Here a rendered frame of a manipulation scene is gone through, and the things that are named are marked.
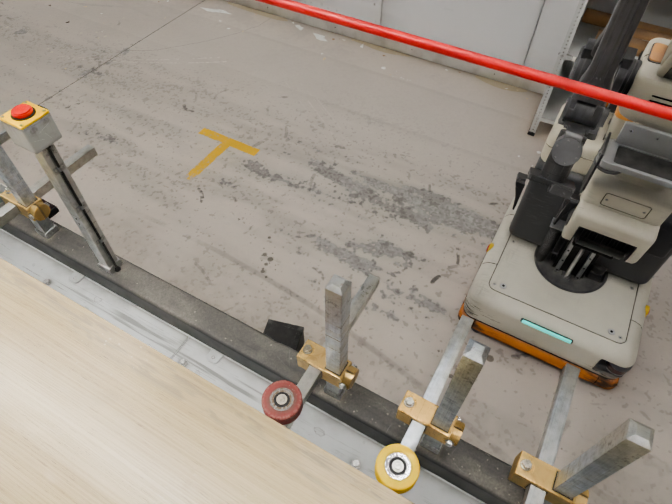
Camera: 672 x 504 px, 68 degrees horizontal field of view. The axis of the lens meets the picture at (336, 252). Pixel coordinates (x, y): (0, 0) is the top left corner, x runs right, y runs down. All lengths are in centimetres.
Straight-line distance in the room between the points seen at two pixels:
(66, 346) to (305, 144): 201
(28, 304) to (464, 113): 261
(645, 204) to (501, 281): 65
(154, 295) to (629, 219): 135
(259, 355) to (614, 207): 107
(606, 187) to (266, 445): 113
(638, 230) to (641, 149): 27
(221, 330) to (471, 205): 167
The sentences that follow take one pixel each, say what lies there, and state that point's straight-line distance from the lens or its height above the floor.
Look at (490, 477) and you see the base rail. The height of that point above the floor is 70.
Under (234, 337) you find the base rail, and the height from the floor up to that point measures 70.
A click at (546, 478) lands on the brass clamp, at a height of 83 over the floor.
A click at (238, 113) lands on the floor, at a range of 319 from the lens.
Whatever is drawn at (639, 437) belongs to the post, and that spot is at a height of 113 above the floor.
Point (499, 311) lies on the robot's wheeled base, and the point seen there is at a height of 24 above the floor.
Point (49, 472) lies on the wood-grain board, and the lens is 109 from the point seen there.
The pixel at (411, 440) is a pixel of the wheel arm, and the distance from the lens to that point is 108.
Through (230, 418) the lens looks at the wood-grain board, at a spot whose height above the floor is 90.
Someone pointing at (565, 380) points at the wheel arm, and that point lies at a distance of 123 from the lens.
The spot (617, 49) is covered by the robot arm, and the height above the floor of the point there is 137.
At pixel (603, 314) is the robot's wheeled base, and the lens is 208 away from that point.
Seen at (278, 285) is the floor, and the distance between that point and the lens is 225.
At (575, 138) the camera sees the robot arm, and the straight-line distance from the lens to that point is 112.
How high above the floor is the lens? 184
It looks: 52 degrees down
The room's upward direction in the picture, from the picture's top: 1 degrees clockwise
